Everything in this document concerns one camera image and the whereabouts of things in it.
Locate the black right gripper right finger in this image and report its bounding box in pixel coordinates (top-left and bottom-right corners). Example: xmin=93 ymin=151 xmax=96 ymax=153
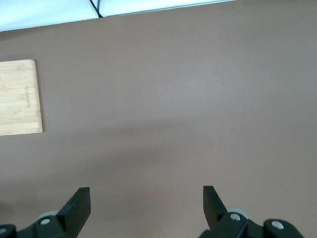
xmin=199 ymin=185 xmax=304 ymax=238

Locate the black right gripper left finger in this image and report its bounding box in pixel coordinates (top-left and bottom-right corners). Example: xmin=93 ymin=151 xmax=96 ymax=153
xmin=0 ymin=187 xmax=91 ymax=238

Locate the white table edge panel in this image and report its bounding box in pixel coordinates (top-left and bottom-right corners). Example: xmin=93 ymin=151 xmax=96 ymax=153
xmin=0 ymin=0 xmax=317 ymax=32

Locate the bamboo cutting board metal handle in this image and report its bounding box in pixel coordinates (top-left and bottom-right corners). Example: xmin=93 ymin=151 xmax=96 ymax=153
xmin=0 ymin=59 xmax=43 ymax=136

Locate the black cable at table edge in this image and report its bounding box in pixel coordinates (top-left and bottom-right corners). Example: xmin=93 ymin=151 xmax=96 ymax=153
xmin=89 ymin=0 xmax=104 ymax=18

